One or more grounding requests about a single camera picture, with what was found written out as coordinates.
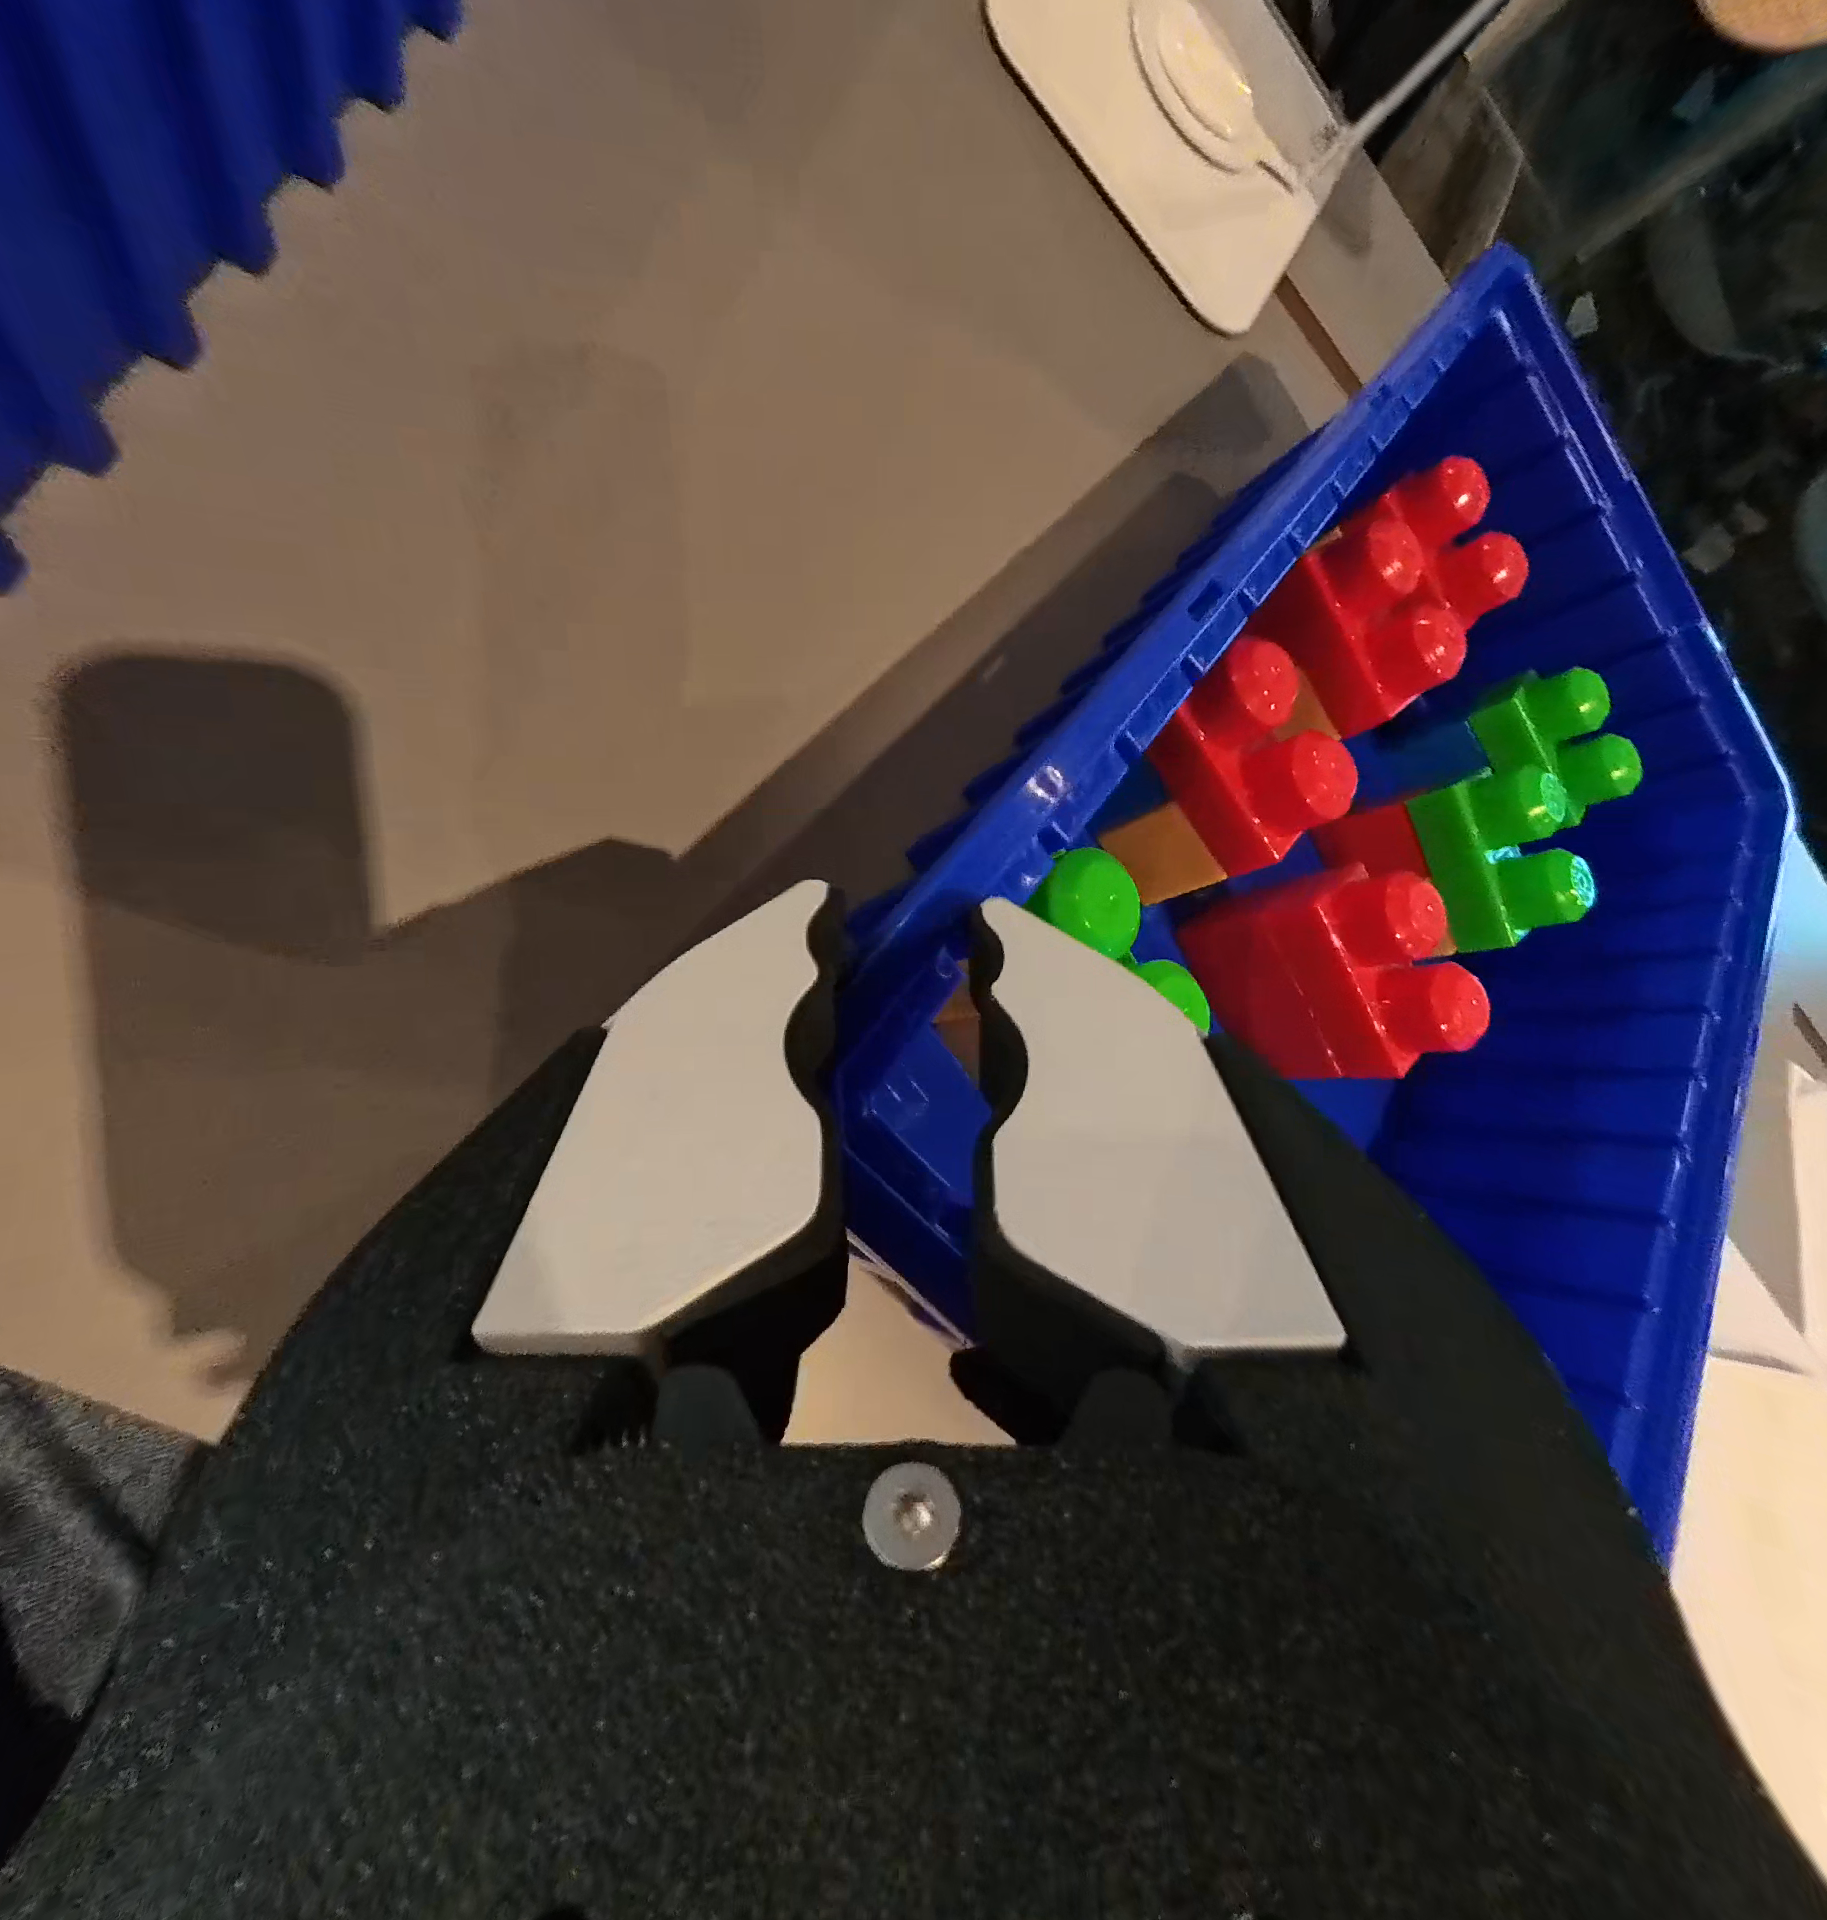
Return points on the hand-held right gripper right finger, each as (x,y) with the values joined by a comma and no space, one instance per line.
(1152,1185)

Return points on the instruction board stand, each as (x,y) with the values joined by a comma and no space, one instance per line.
(1152,150)

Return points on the pile of mega blocks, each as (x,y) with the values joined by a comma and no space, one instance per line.
(1348,630)

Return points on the person's grey clothing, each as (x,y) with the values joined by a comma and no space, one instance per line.
(43,1470)

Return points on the blue plastic bin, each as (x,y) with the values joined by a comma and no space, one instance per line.
(88,180)
(1603,1126)

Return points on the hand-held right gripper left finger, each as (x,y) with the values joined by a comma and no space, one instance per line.
(673,1170)

